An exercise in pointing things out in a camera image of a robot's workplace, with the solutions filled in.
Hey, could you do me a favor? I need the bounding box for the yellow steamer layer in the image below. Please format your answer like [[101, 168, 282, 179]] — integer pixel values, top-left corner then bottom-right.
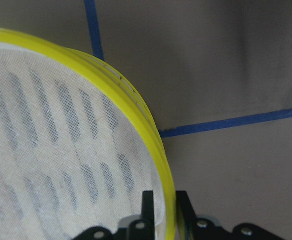
[[0, 28, 176, 240]]

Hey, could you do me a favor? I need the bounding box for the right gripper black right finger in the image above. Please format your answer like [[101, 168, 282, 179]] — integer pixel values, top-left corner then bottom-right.
[[176, 190, 196, 240]]

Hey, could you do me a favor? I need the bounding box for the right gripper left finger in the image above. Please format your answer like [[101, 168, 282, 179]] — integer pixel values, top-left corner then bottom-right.
[[141, 190, 155, 240]]

